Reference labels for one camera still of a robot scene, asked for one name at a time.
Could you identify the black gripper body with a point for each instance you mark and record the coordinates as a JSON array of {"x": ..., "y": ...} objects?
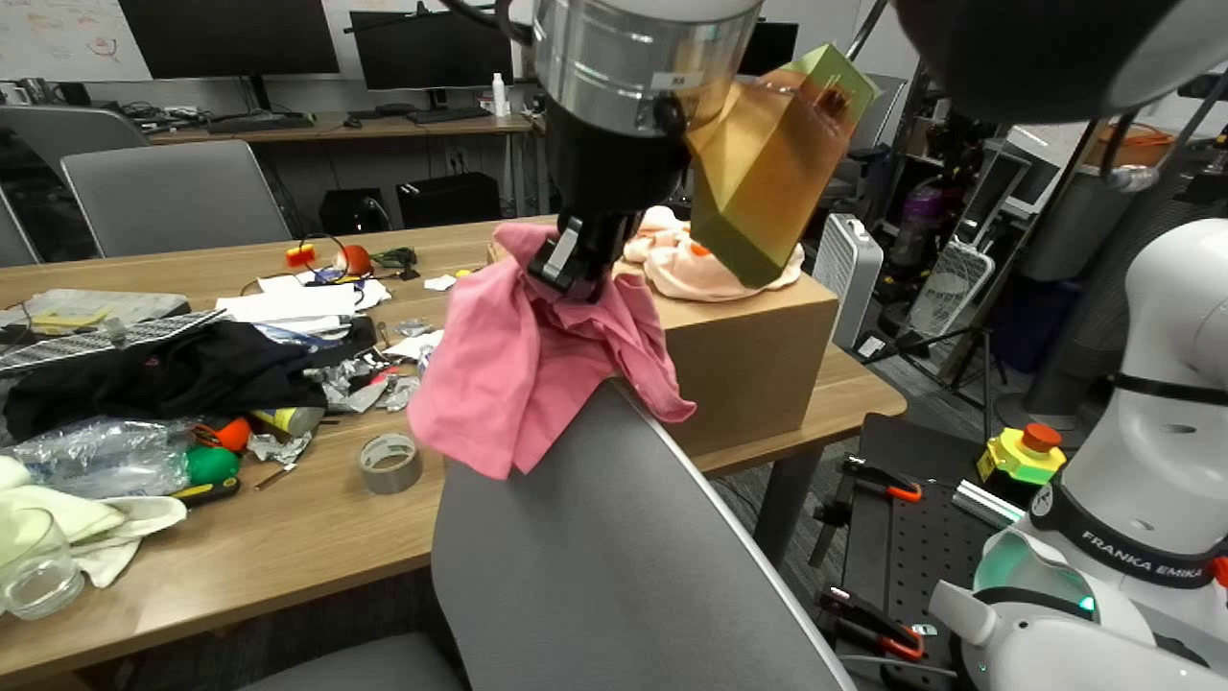
[{"x": 604, "y": 187}]

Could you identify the peach white cloth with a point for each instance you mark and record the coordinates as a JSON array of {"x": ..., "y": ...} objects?
[{"x": 679, "y": 267}]

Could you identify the pink cloth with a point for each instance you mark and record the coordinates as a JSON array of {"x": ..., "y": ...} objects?
[{"x": 514, "y": 364}]

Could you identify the brown cardboard box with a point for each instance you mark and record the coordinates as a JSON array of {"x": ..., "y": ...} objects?
[{"x": 748, "y": 365}]

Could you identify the grey mesh office chair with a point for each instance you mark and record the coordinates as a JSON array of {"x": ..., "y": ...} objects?
[{"x": 610, "y": 567}]

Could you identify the grey office chair background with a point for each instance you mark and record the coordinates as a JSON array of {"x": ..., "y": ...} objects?
[{"x": 175, "y": 198}]

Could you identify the black monitor middle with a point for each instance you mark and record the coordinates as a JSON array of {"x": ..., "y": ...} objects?
[{"x": 431, "y": 50}]

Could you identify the black monitor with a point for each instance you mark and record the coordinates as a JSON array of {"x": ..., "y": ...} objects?
[
  {"x": 251, "y": 39},
  {"x": 431, "y": 50}
]

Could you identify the white papers pile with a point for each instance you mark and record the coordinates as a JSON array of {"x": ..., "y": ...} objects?
[{"x": 307, "y": 308}]

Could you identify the grey tape roll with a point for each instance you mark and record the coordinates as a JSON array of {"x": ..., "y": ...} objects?
[{"x": 389, "y": 468}]

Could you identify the black monitor left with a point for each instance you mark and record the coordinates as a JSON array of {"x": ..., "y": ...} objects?
[{"x": 251, "y": 39}]

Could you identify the orange black clamp left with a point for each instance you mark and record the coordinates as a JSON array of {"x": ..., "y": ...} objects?
[{"x": 882, "y": 480}]

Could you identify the orange black clamp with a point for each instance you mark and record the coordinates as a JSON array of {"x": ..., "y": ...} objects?
[
  {"x": 882, "y": 480},
  {"x": 867, "y": 629}
]

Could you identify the black cloth on table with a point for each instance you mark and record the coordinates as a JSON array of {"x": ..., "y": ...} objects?
[{"x": 211, "y": 369}]

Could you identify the wooden table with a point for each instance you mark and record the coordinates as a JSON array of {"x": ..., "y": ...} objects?
[{"x": 316, "y": 530}]

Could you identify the yellow red emergency stop button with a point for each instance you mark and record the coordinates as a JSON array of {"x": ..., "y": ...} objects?
[{"x": 1024, "y": 456}]

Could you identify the orange black clamp right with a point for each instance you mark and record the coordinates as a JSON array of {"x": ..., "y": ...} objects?
[{"x": 867, "y": 629}]

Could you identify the clear plastic cup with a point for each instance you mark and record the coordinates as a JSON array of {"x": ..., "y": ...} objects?
[{"x": 34, "y": 571}]

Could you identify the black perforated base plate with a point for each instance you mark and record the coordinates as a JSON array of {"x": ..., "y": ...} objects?
[{"x": 898, "y": 550}]

